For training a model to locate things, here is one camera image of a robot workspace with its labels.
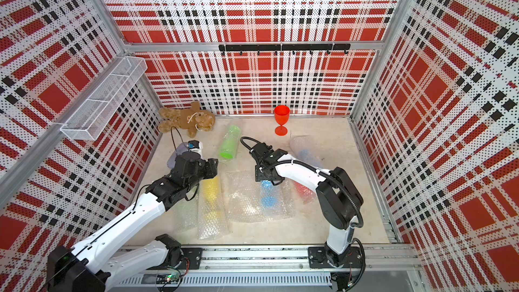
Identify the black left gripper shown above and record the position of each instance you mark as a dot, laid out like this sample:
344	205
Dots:
211	167

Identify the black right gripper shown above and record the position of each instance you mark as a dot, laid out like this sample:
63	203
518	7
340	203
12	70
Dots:
259	175

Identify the blue wine glass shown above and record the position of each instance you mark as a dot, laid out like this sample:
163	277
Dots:
268	194

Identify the clear bubble wrap sheet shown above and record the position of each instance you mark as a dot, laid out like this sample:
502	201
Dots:
243	200

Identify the red wine glass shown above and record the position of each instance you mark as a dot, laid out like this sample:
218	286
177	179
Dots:
281	115

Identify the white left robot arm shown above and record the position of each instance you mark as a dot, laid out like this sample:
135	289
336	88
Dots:
92	264

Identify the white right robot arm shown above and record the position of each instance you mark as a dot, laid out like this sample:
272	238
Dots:
339	199

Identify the wrapped bright green glass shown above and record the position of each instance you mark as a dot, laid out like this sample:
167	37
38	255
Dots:
228	147

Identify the wrapped light blue glass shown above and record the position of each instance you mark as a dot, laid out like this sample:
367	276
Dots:
304	149

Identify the brown teddy bear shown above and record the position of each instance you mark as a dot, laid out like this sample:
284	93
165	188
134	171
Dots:
193	119

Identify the wrapped pink red glass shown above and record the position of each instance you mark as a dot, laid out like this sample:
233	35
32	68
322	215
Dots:
305	194

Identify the wrapped yellow glass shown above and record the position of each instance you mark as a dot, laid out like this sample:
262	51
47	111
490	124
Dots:
212	217

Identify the green circuit board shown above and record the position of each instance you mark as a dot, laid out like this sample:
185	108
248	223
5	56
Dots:
168	279

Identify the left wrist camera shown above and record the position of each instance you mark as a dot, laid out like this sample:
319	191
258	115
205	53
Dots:
194	145

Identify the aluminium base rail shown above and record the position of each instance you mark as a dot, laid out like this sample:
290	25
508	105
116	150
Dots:
295	258

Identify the white wire mesh shelf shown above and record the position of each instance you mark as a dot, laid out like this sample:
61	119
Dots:
93	115

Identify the black wall hook rail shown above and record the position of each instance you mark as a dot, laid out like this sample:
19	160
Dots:
285	47

